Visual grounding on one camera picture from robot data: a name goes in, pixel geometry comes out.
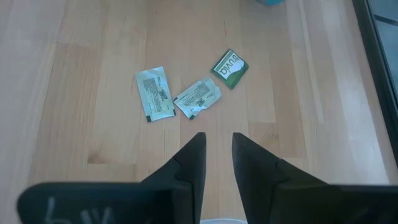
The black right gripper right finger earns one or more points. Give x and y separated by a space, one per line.
261 186

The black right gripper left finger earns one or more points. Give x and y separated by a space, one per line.
183 186

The pale green Stevia packet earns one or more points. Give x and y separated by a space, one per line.
155 93
197 98

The green white Truvia packet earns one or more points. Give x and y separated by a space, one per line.
230 70

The clear plastic bin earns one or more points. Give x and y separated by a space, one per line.
224 221

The teal brown ceramic mug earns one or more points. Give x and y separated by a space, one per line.
270 2

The black metal table frame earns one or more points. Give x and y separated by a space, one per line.
368 46

